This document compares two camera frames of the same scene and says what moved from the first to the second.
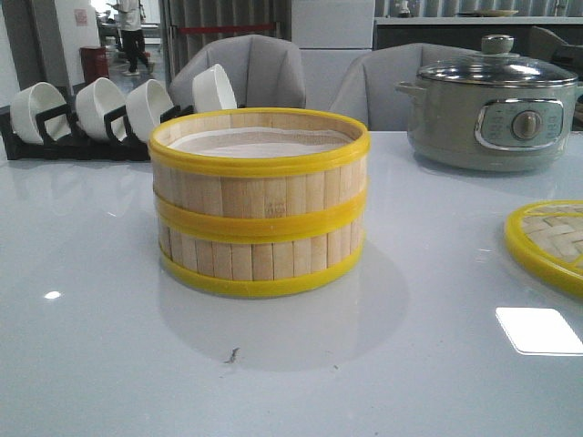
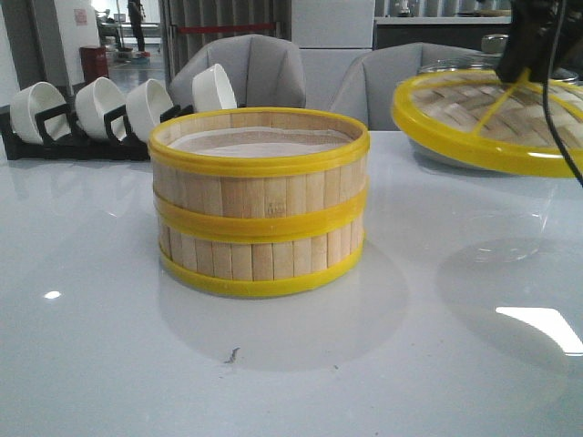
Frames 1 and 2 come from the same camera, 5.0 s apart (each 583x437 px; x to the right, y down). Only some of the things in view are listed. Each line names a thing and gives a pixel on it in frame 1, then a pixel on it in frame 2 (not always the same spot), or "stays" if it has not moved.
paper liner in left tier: x=262 y=143 stays
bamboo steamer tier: x=260 y=174 stays
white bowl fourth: x=212 y=90 stays
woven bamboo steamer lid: x=547 y=239 to x=473 y=115
